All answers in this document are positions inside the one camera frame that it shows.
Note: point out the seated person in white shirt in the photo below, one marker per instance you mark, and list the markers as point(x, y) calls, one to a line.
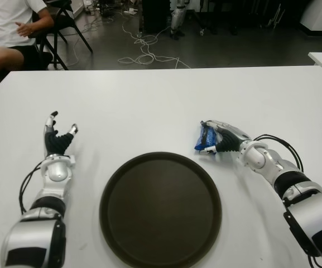
point(7, 22)

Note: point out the dark rolling chair base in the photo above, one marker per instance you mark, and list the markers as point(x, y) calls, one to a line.
point(202, 32)

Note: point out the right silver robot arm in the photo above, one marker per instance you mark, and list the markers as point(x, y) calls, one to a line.
point(258, 157)

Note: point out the round dark brown tray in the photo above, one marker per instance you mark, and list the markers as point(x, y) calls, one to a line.
point(160, 212)

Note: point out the silver humanoid robot legs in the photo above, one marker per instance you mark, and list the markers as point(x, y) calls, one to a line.
point(177, 16)

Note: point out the black cabinet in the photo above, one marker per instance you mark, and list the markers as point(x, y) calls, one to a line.
point(155, 16)

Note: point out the black folding chair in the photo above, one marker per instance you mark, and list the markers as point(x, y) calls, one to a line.
point(66, 22)

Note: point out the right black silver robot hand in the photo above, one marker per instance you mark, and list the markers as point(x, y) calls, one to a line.
point(231, 139)

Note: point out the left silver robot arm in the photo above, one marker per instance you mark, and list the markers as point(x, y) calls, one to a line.
point(56, 173)

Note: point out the blue Oreo cookie packet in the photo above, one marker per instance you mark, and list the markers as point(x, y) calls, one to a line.
point(205, 139)

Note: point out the white power strip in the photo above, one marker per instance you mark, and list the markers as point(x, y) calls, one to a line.
point(131, 11)

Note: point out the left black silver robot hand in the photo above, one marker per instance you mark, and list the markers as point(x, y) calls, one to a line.
point(56, 142)

